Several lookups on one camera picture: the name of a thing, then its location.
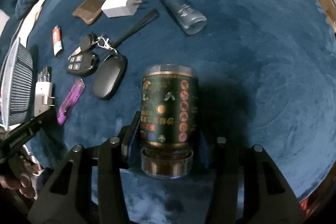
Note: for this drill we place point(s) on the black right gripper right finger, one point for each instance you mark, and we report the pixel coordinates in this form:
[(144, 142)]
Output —
[(248, 186)]

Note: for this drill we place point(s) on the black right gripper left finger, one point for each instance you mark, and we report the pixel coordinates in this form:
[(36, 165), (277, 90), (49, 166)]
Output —
[(86, 186)]

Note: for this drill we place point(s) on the purple lighter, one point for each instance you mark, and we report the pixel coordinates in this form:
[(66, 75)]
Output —
[(70, 101)]

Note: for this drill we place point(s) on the white plug adapter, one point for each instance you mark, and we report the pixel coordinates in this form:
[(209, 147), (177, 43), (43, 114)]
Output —
[(44, 100)]

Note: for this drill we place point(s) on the dark green labelled jar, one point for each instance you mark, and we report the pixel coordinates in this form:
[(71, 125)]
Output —
[(169, 97)]

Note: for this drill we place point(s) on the black oval key pouch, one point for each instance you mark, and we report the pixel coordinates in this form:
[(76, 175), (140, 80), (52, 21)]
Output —
[(109, 76)]

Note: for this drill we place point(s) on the pack of batteries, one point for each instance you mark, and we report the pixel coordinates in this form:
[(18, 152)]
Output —
[(45, 75)]

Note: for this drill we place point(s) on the red and white lighter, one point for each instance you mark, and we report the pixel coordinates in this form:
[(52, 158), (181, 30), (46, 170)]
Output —
[(57, 41)]

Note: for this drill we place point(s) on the white wall charger cube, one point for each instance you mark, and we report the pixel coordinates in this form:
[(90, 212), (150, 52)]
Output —
[(119, 8)]

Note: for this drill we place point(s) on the clear blue-grey cosmetic tube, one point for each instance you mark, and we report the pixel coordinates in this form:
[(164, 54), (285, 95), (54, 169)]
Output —
[(190, 20)]

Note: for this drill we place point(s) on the black car key with ring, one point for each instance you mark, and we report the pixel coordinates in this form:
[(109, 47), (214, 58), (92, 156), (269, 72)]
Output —
[(91, 41)]

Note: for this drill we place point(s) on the person's left hand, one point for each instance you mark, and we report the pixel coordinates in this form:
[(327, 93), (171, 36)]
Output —
[(23, 184)]

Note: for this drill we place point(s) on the light blue plastic basket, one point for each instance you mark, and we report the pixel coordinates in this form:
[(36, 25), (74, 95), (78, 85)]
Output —
[(16, 85)]

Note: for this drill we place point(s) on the black four-button key fob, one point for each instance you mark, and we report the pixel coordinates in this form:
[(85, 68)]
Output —
[(83, 64)]

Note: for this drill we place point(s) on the brown wooden comb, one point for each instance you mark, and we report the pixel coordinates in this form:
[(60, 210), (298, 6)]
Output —
[(89, 11)]

